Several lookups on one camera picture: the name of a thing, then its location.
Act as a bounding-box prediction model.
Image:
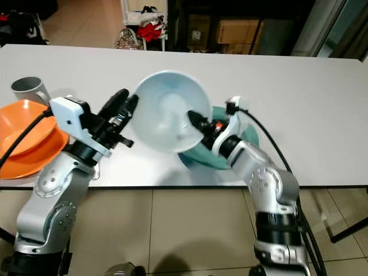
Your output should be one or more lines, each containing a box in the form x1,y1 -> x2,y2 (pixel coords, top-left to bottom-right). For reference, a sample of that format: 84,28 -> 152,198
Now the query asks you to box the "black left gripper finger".
115,94 -> 140,132
99,88 -> 131,119

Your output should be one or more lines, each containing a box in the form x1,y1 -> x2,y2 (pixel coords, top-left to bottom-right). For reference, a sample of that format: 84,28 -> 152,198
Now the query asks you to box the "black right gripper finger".
186,110 -> 212,136

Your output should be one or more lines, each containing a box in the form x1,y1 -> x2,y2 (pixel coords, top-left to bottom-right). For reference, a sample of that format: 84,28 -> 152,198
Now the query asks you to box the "teal round plate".
178,106 -> 261,171

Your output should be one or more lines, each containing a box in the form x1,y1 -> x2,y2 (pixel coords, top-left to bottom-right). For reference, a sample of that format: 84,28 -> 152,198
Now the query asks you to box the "pale blue bowl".
132,70 -> 213,154

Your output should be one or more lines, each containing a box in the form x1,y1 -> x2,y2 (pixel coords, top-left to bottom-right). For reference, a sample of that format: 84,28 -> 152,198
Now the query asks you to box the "red cloth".
137,22 -> 164,43

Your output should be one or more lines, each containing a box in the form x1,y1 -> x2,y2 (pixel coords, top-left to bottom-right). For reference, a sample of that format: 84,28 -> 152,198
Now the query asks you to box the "orange plate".
0,125 -> 68,181

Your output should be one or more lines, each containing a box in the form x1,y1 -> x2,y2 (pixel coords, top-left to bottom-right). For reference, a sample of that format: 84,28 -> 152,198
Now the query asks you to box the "orange bowl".
0,99 -> 59,157

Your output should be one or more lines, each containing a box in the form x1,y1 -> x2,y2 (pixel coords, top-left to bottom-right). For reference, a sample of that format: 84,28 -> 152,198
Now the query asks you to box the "grey mug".
10,76 -> 50,106

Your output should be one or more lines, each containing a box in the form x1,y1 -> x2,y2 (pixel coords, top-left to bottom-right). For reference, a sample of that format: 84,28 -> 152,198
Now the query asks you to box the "white clothes rack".
120,0 -> 168,52

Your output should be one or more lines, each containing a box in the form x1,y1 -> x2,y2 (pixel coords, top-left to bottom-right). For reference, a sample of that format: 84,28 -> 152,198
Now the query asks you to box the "plain tan cardboard box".
216,18 -> 264,46

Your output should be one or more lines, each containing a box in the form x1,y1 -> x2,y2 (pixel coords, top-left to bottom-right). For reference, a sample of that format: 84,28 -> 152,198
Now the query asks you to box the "dark clothes pile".
0,10 -> 50,46

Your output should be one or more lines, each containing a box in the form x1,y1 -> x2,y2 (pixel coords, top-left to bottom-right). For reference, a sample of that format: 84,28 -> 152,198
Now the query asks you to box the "grey robot foot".
103,262 -> 147,276

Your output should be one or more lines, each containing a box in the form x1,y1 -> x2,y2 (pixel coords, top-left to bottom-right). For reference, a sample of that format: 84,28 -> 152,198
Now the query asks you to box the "black table leg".
0,228 -> 17,246
329,216 -> 368,243

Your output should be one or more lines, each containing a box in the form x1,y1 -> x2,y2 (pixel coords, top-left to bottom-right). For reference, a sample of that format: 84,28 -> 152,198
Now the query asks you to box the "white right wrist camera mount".
212,95 -> 250,158

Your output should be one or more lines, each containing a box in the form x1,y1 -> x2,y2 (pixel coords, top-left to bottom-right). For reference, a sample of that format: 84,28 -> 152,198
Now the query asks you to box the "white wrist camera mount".
212,95 -> 250,158
49,96 -> 113,158

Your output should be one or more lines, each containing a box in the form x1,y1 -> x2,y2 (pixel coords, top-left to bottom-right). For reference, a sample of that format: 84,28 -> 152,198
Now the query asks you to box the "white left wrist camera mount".
49,96 -> 113,158

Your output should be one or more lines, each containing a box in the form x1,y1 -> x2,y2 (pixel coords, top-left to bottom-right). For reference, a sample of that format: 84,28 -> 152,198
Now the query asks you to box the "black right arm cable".
239,106 -> 325,272

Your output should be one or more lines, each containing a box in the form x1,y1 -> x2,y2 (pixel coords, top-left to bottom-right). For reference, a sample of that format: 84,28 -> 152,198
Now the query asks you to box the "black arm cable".
239,106 -> 325,272
0,108 -> 56,168

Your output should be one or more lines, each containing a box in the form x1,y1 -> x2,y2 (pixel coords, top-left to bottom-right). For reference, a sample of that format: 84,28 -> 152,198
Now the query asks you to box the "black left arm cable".
0,108 -> 56,168

